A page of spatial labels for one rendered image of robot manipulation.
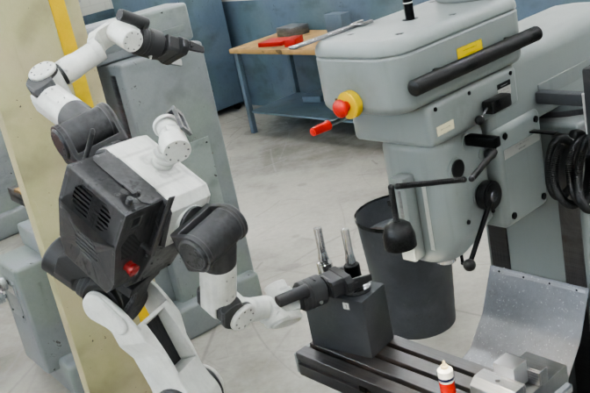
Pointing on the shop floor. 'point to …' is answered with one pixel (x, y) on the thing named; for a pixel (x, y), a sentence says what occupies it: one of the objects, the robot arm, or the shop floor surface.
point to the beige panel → (41, 125)
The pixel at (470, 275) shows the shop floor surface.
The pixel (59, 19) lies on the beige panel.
